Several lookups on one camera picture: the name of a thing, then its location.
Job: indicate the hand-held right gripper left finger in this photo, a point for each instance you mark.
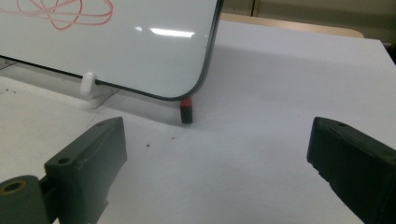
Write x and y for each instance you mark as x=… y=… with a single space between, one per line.
x=90 y=161

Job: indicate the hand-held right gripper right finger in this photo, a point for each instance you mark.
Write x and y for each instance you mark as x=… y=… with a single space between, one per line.
x=355 y=165

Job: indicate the white whiteboard with dark rim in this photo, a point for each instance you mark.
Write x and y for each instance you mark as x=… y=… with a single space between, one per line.
x=124 y=53

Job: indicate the white plastic whiteboard stand clip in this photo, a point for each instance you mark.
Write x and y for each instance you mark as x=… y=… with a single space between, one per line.
x=88 y=85

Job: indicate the wooden table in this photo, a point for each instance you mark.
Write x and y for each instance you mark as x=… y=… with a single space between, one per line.
x=280 y=23

